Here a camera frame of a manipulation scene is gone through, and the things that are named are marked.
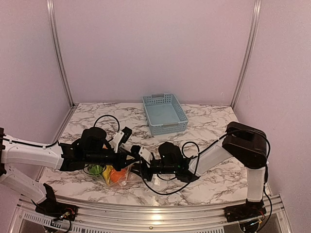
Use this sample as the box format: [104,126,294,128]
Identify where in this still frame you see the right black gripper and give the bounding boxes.
[127,159,177,182]

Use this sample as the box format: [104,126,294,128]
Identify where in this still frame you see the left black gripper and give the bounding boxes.
[85,147,138,172]

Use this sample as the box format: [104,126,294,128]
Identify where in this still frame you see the orange fake fruit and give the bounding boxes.
[111,169,128,183]

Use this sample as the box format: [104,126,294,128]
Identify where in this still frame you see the clear zip top bag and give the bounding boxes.
[83,164,141,188]

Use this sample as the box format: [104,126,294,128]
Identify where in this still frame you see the yellow fake bananas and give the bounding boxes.
[102,165,114,186]

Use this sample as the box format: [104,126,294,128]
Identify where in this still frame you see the green fake vegetable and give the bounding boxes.
[86,165,103,175]

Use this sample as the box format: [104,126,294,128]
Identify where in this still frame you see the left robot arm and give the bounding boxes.
[0,127,139,216]

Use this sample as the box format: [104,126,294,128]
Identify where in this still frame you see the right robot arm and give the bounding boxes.
[138,122,271,217]

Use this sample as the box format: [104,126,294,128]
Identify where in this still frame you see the light blue plastic basket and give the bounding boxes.
[142,93,188,135]

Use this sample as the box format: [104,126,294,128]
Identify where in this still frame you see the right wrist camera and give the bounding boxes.
[131,145,153,163]

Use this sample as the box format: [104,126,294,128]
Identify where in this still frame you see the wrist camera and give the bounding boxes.
[131,145,153,163]
[110,127,132,153]

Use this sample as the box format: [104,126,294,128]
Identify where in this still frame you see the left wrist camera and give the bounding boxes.
[110,127,132,153]

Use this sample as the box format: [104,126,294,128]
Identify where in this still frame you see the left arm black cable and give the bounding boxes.
[93,115,121,141]

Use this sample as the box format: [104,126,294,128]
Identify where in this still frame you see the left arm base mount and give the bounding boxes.
[32,183,78,221]

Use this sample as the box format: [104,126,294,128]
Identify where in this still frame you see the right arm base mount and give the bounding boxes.
[224,200,267,222]

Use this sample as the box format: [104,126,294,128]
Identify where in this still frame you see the aluminium front rail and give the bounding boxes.
[7,194,292,233]

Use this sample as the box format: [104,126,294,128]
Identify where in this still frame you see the left aluminium corner post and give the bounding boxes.
[46,0,75,108]

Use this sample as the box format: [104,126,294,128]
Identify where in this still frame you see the aluminium corner post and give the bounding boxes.
[230,0,262,110]
[46,0,75,108]

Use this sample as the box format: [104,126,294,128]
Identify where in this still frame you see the right aluminium corner post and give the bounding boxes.
[230,0,262,110]

